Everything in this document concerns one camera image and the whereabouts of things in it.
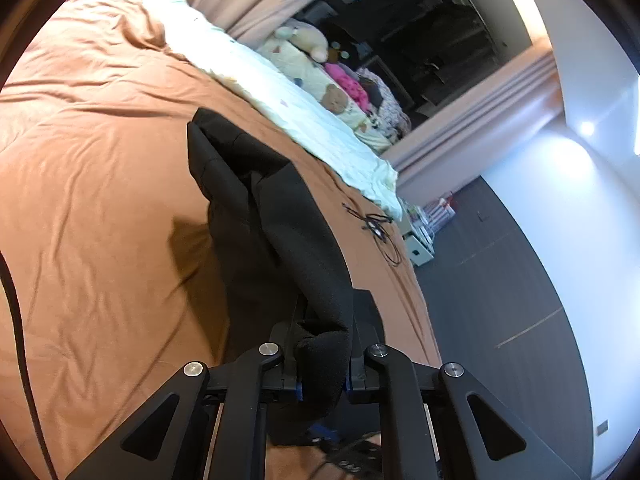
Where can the white duvet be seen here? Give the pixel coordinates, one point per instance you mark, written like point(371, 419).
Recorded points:
point(280, 85)

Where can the patterned dark cloth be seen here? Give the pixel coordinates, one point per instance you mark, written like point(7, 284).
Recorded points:
point(387, 105)

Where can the beige plush toy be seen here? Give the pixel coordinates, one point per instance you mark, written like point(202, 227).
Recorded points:
point(305, 37)

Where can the orange bed blanket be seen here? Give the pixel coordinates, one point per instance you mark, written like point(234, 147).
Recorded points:
point(100, 185)

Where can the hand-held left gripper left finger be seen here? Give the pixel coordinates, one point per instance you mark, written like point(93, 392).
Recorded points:
point(287, 360)

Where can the wall socket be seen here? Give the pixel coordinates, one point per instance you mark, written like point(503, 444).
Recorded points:
point(602, 426)

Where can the white bedside stand with items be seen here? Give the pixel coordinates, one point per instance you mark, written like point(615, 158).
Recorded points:
point(425, 230)

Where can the pink curtain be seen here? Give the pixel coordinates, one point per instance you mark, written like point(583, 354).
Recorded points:
point(450, 105)

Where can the dark window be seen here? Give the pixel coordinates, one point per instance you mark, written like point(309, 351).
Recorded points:
point(425, 25)

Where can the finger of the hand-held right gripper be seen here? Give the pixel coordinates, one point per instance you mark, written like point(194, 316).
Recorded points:
point(320, 431)

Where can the pink cloth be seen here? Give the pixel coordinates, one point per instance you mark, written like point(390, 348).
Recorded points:
point(347, 80)

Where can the black garment with yellow print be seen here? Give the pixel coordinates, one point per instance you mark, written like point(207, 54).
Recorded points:
point(280, 240)

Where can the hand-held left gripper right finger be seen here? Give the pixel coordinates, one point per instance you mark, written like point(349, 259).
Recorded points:
point(362, 355)

